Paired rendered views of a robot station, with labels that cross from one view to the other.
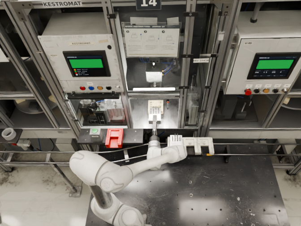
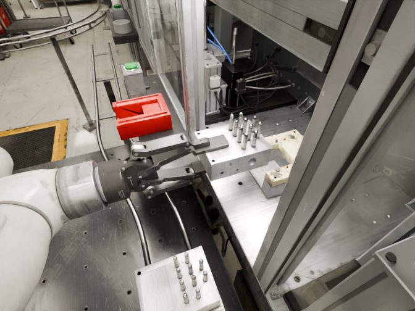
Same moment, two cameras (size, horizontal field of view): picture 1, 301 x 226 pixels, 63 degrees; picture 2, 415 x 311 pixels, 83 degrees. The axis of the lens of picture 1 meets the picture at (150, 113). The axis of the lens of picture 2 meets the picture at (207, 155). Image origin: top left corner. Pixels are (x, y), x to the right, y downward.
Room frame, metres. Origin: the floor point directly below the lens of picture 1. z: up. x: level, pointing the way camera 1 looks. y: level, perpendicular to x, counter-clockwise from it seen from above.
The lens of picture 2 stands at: (0.99, -0.32, 1.37)
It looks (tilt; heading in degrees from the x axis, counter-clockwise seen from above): 46 degrees down; 64
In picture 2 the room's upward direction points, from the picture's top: straight up
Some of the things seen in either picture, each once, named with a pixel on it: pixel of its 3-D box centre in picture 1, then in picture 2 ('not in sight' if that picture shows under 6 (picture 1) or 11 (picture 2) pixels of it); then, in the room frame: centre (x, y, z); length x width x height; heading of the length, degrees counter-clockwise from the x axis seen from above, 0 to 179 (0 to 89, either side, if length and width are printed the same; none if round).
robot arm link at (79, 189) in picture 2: (154, 145); (86, 187); (0.90, -0.01, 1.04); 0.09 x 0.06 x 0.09; 85
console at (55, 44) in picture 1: (88, 55); not in sight; (1.29, 0.37, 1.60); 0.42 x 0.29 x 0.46; 85
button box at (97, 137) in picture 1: (96, 134); (138, 82); (1.09, 0.45, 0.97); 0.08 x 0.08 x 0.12; 85
